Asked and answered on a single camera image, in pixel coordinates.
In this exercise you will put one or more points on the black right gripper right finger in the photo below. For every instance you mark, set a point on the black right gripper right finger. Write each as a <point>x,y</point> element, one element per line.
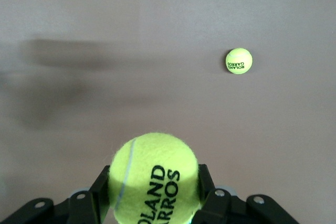
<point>215,205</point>

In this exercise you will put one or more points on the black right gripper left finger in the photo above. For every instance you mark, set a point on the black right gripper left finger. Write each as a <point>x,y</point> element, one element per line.
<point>84,208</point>

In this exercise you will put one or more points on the yellow-green tennis ball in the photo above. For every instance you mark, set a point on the yellow-green tennis ball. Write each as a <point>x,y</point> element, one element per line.
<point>239,57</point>
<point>147,161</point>

